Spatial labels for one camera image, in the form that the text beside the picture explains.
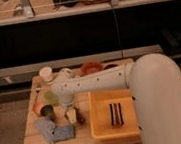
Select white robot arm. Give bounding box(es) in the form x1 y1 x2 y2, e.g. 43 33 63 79
51 53 181 144

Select dark metal can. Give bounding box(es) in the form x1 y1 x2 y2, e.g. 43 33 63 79
40 104 55 121

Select blue sponge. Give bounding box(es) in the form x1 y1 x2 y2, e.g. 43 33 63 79
53 125 75 142

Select dark red grape bunch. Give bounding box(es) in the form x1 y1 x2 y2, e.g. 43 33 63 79
75 109 86 124

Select orange can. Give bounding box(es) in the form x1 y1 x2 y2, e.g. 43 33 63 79
32 103 43 116

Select wooden table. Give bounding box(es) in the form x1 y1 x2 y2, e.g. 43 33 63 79
8 57 148 144

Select blue grey cloth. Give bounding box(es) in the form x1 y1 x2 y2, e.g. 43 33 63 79
34 118 55 144

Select yellow plastic bin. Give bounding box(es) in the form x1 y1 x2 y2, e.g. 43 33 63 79
88 89 139 140

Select orange bowl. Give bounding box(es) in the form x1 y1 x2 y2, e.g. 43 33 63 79
80 61 104 76

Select green plastic cup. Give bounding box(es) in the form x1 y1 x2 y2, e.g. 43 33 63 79
44 90 58 105

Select white plastic cup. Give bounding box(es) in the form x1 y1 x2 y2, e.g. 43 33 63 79
39 66 54 84

